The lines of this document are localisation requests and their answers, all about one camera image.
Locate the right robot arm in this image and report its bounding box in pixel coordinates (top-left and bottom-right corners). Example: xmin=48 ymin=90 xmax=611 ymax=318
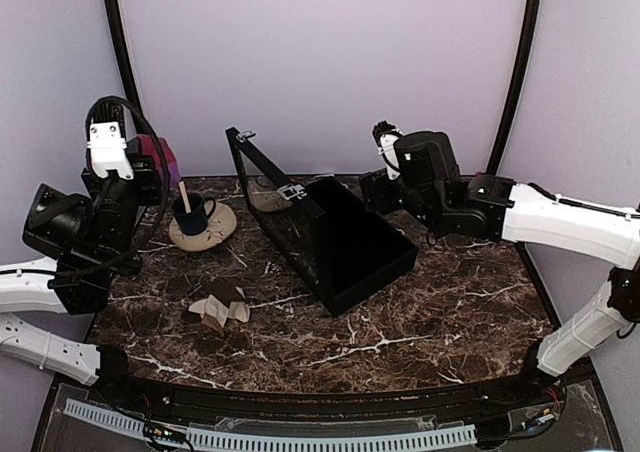
xmin=360 ymin=122 xmax=639 ymax=406

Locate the dark blue mug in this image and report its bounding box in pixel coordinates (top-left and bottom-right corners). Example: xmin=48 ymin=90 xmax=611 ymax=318
xmin=171 ymin=193 xmax=216 ymax=236

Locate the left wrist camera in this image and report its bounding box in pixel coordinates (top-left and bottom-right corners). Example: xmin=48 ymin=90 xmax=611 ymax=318
xmin=86 ymin=97 xmax=134 ymax=181

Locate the black frame post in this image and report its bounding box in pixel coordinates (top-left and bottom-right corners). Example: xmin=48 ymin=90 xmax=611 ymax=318
xmin=485 ymin=0 xmax=541 ymax=175
xmin=103 ymin=0 xmax=149 ymax=134

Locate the green circuit board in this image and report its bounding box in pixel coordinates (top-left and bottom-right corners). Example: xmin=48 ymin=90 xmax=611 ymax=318
xmin=143 ymin=422 xmax=186 ymax=444

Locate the beige ceramic saucer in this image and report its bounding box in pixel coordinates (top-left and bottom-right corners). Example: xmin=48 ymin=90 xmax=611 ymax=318
xmin=167 ymin=199 xmax=238 ymax=253

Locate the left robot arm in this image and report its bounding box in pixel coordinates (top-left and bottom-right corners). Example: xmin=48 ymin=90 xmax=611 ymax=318
xmin=1 ymin=137 xmax=171 ymax=408

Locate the wooden stir stick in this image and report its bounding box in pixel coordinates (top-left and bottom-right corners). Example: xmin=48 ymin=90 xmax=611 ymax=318
xmin=178 ymin=180 xmax=192 ymax=214

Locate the black front rail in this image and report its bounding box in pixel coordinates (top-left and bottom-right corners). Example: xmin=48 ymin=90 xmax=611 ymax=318
xmin=90 ymin=346 xmax=566 ymax=422

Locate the left black frame post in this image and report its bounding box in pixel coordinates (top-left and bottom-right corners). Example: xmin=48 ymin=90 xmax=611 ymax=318
xmin=103 ymin=0 xmax=149 ymax=134

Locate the magenta purple sock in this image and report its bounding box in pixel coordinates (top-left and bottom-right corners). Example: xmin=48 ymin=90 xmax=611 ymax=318
xmin=135 ymin=134 xmax=181 ymax=188

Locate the black display box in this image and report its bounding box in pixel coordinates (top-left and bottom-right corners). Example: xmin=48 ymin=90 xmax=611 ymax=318
xmin=225 ymin=127 xmax=418 ymax=317

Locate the white cable duct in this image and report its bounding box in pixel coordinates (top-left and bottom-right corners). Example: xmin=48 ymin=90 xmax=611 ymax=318
xmin=63 ymin=399 xmax=478 ymax=451

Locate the cream brown sock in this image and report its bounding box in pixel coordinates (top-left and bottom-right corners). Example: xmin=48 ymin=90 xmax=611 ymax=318
xmin=181 ymin=283 xmax=250 ymax=336

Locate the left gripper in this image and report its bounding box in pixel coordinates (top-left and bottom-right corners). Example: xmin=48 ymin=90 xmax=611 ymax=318
xmin=81 ymin=145 xmax=164 ymax=270

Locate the right black frame post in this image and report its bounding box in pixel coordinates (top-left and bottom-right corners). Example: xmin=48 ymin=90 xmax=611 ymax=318
xmin=485 ymin=0 xmax=541 ymax=175

